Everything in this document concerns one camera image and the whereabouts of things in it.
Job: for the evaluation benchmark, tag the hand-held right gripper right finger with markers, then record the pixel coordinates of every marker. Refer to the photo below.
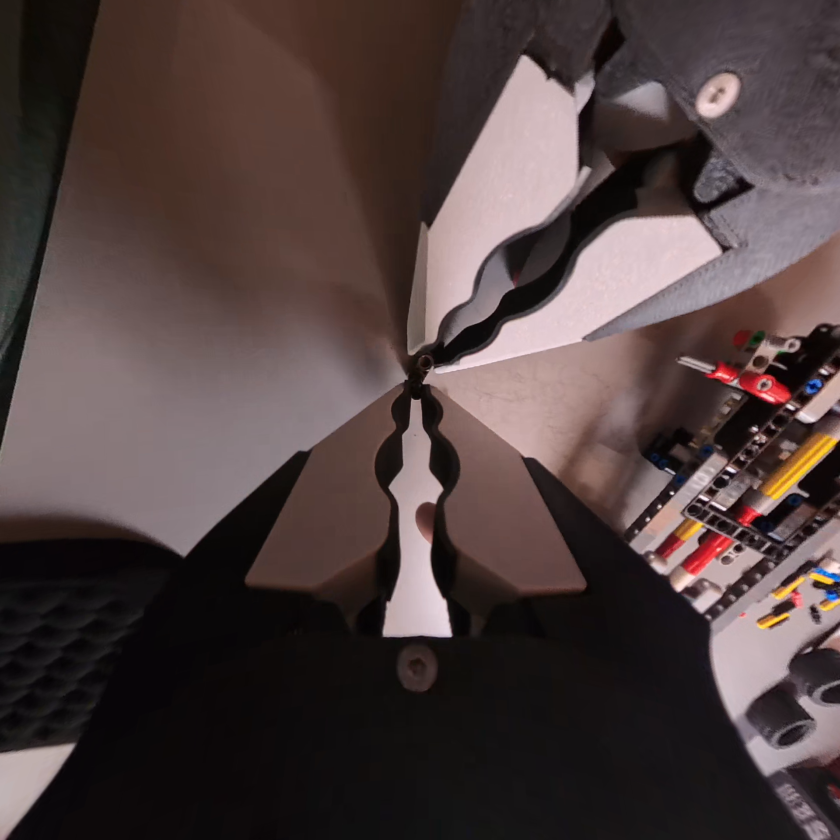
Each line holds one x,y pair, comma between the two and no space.
512,525

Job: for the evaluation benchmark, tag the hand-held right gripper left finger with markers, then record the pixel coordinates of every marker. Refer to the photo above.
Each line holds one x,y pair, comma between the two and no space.
315,525

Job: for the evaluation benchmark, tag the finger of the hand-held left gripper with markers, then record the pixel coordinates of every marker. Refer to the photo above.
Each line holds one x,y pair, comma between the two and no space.
505,177
630,289

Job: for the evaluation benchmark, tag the black lego pin connector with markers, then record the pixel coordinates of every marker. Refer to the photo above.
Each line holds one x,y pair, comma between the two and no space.
418,377

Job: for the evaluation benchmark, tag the lego car chassis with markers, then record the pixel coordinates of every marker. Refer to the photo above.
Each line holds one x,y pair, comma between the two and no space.
754,472

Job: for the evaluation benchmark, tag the pile of small lego pins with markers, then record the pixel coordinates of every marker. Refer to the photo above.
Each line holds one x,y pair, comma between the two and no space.
787,586

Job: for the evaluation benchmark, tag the black rubber lego tire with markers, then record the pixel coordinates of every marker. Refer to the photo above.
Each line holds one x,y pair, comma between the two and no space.
820,673
781,715

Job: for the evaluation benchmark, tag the lego set box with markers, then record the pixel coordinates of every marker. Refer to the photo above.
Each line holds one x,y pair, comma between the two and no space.
807,807

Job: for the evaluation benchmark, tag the person's right hand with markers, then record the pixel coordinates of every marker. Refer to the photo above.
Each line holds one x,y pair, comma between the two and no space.
426,522

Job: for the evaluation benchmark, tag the dark honeycomb textured cloth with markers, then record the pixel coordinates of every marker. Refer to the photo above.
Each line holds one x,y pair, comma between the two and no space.
65,623

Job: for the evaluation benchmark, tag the green sweatshirt sleeve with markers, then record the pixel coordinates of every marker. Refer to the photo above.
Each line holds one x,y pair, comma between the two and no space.
26,197

